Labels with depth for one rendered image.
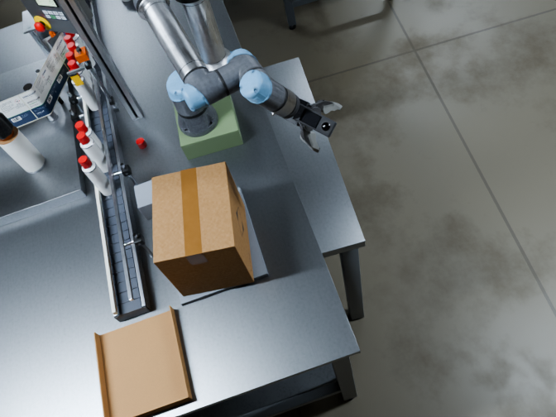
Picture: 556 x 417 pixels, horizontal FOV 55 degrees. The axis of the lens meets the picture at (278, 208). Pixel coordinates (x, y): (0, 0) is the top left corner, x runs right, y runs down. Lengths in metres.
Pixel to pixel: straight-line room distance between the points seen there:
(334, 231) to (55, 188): 1.07
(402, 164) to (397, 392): 1.18
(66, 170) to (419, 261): 1.63
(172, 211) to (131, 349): 0.48
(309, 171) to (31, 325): 1.09
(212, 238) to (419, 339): 1.29
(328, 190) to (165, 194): 0.58
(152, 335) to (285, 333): 0.43
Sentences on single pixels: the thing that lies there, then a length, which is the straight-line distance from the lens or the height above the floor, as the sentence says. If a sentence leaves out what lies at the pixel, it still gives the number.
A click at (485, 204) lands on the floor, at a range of 2.85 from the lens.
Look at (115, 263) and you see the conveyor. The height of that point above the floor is 0.88.
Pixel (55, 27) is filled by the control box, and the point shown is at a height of 1.31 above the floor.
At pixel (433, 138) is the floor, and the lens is 3.05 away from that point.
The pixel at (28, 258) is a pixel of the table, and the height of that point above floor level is 0.83.
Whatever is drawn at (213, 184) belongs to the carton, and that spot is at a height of 1.12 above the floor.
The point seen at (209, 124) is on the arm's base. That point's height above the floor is 0.94.
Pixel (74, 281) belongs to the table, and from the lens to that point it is 2.01.
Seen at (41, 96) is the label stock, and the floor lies 1.00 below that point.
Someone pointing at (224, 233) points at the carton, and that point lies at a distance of 1.53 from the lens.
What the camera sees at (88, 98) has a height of 0.96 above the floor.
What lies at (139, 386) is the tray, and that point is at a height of 0.83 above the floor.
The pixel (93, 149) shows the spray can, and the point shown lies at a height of 1.02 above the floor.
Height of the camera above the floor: 2.43
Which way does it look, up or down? 58 degrees down
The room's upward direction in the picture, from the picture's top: 18 degrees counter-clockwise
